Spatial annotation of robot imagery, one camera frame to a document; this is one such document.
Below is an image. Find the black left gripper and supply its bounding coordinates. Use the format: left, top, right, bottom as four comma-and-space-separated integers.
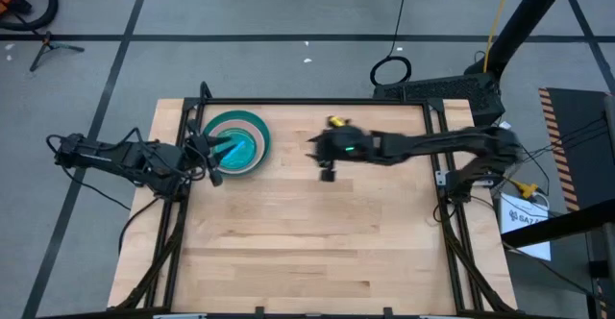
184, 132, 233, 170

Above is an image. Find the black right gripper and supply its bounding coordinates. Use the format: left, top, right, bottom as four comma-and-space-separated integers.
306, 125, 381, 167

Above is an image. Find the pink plastic plate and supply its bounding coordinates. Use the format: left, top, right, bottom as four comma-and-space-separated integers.
209, 119, 267, 175

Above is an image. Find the dark green plastic plate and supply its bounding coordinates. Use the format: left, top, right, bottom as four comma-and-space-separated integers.
201, 110, 272, 179

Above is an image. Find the black perforated box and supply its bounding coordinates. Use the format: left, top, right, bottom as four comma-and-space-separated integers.
373, 72, 505, 133

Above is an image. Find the black tripod stand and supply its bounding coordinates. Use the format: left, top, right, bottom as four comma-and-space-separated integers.
29, 31, 86, 73

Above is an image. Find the yellow plug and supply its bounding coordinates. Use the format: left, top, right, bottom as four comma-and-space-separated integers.
503, 174, 539, 200

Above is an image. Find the white paper sign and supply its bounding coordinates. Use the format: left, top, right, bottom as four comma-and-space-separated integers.
499, 192, 552, 261

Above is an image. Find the thick black pole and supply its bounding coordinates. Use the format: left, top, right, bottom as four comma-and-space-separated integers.
484, 0, 576, 78

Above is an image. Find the black beam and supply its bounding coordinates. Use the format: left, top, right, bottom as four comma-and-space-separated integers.
501, 197, 615, 250

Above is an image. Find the hazard-striped black platform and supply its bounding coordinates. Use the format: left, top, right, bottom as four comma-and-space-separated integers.
538, 87, 615, 212

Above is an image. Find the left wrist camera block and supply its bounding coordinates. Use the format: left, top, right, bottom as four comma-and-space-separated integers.
208, 164, 225, 188

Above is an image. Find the black metal table frame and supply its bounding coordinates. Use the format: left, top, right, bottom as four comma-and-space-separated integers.
112, 81, 518, 319

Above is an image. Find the black coiled floor cable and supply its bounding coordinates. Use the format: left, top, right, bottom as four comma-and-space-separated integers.
369, 0, 413, 87

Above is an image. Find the black vacuum hose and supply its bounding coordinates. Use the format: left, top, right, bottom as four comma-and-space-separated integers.
0, 0, 60, 33

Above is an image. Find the yellow cable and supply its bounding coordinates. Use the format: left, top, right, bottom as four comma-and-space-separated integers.
481, 0, 516, 74

